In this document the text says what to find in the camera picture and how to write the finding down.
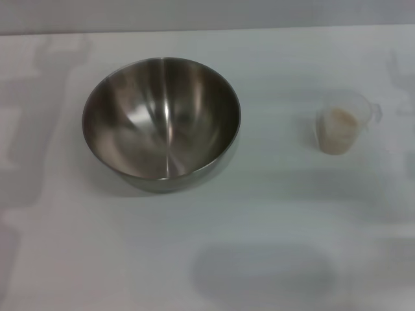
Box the white rice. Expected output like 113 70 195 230
319 108 359 156

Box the stainless steel mixing bowl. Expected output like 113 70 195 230
81 56 243 194

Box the clear plastic measuring cup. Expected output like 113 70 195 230
316 91 383 156

